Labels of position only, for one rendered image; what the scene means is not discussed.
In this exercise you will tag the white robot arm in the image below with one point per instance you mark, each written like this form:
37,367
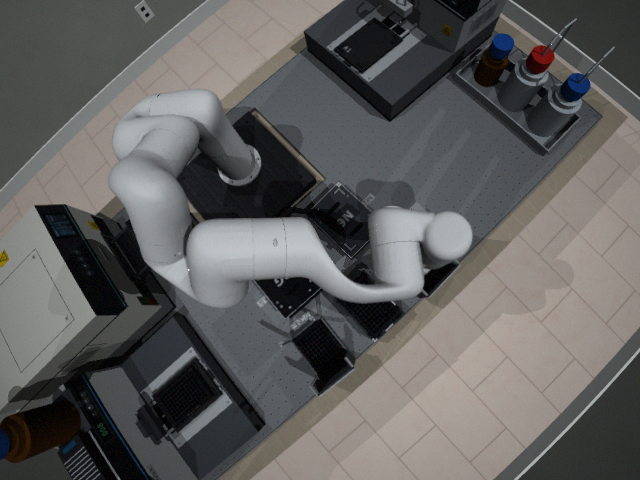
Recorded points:
222,253

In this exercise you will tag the black regrip nest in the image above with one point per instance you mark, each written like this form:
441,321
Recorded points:
289,294

